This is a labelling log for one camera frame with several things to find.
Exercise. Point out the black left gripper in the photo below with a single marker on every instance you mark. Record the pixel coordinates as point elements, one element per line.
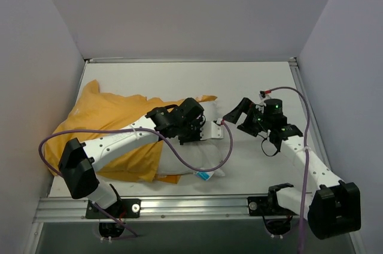
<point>190,131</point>

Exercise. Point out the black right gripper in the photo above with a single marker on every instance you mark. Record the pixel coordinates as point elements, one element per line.
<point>249,117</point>

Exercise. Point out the white pillow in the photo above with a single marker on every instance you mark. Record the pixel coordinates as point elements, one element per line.
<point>202,154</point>

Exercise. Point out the orange pillowcase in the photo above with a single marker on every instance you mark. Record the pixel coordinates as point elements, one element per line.
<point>107,111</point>

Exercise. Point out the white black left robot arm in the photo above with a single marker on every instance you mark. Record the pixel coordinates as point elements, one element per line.
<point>80,161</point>

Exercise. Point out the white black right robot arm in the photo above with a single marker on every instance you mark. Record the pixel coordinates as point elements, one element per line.
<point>331,206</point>

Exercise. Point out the blue white pillow label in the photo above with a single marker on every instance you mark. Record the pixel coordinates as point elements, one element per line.
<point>205,176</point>

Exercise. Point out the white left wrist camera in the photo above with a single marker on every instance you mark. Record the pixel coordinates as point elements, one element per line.
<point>210,130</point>

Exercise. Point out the aluminium front rail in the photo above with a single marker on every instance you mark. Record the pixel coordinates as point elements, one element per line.
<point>153,209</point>

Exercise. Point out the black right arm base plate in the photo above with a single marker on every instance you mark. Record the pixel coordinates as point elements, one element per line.
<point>280,200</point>

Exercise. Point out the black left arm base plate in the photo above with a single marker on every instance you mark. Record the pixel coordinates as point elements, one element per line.
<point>127,208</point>

